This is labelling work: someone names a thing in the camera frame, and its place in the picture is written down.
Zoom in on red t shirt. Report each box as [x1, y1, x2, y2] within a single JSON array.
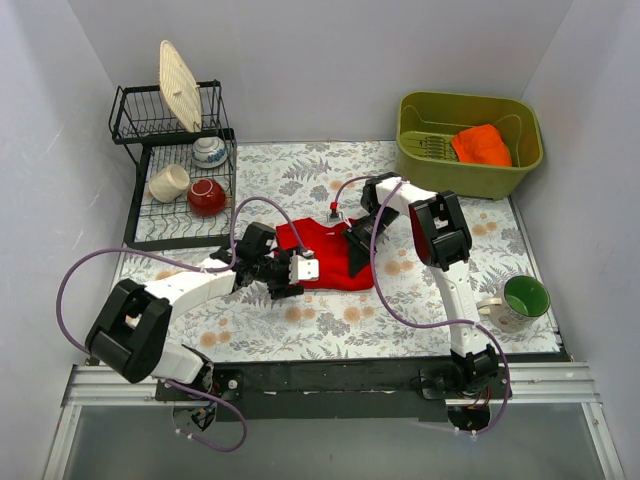
[[293, 218, 374, 291]]

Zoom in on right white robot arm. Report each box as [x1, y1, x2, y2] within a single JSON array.
[[343, 172, 501, 398]]

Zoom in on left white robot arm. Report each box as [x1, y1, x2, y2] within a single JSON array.
[[85, 222, 319, 400]]

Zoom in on red bowl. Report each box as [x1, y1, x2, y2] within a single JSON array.
[[187, 178, 227, 217]]

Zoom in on floral table mat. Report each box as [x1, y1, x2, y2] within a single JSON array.
[[114, 141, 561, 362]]

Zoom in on cream ceramic cup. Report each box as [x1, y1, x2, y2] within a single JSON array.
[[149, 164, 191, 203]]

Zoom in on blue white ceramic bowl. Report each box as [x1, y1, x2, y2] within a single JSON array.
[[192, 137, 228, 169]]

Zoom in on green plastic bin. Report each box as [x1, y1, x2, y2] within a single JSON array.
[[396, 91, 543, 200]]

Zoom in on orange t shirt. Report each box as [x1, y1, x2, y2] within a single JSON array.
[[451, 124, 512, 167]]

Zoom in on green inside mug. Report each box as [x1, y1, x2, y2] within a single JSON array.
[[476, 275, 551, 334]]

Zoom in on cream woven plate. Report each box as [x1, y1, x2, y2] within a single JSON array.
[[159, 40, 202, 133]]

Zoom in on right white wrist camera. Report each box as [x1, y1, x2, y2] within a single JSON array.
[[327, 201, 344, 224]]

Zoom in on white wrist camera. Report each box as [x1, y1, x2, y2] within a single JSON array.
[[327, 201, 344, 224], [289, 255, 320, 285]]

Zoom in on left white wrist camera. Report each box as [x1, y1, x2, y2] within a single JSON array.
[[289, 255, 320, 285]]

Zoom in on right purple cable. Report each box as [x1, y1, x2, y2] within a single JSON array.
[[329, 175, 513, 435]]

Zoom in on black wire dish rack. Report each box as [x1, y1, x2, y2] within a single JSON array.
[[109, 80, 237, 251]]

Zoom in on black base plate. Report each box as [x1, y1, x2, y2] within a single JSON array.
[[154, 355, 514, 422]]

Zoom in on aluminium rail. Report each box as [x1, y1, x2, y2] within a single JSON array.
[[62, 362, 600, 406]]

